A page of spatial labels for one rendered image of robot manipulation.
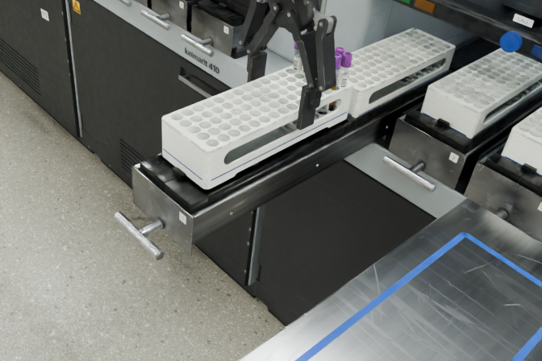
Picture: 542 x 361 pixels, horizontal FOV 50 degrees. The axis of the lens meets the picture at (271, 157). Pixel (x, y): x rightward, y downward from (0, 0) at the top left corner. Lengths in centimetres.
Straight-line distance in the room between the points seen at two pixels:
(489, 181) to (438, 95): 16
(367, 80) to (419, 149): 15
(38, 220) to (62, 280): 27
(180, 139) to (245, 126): 9
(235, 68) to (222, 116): 47
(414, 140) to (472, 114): 10
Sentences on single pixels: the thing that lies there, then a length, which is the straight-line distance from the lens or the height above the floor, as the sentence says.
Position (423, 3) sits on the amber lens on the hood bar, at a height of 98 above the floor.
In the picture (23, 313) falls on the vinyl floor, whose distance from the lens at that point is 173.
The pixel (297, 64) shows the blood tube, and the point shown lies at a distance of 93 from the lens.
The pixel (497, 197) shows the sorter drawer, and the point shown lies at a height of 77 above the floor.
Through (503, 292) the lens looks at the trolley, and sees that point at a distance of 74.
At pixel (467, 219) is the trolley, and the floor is 82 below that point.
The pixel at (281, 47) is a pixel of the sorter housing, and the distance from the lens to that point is 128.
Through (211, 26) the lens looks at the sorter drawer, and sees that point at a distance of 130.
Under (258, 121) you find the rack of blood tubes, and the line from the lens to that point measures 80.
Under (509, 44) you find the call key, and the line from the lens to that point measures 94.
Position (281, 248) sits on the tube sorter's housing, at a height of 33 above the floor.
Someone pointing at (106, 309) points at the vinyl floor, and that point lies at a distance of 170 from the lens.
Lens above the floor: 132
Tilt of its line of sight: 36 degrees down
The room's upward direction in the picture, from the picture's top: 7 degrees clockwise
